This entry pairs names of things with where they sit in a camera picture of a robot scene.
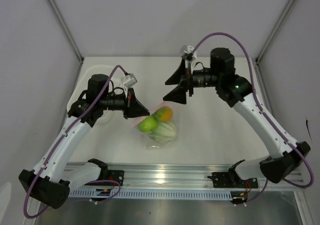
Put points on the green leafy lettuce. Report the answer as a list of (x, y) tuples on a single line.
[(165, 132)]

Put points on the orange fruit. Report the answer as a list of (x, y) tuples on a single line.
[(164, 114)]

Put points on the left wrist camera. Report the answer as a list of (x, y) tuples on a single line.
[(128, 81)]

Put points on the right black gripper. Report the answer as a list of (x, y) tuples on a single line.
[(178, 94)]

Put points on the green apple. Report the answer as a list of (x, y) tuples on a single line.
[(148, 124)]

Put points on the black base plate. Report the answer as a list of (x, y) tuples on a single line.
[(115, 177), (228, 180)]

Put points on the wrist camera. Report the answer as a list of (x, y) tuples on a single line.
[(187, 53), (128, 81)]

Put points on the slotted cable duct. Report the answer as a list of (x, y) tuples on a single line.
[(160, 194)]

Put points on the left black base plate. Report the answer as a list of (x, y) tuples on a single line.
[(115, 177)]

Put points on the clear zip top bag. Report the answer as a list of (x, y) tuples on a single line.
[(149, 143)]

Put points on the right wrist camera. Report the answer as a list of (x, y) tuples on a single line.
[(187, 53)]

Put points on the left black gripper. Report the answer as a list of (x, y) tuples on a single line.
[(134, 108)]

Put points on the aluminium mounting rail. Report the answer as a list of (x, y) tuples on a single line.
[(178, 177)]

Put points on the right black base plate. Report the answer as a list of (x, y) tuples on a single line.
[(228, 180)]

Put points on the white plastic basket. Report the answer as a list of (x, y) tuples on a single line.
[(82, 85)]

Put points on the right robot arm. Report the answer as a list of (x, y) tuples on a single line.
[(285, 153)]

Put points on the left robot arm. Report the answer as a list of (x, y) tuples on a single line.
[(45, 182)]

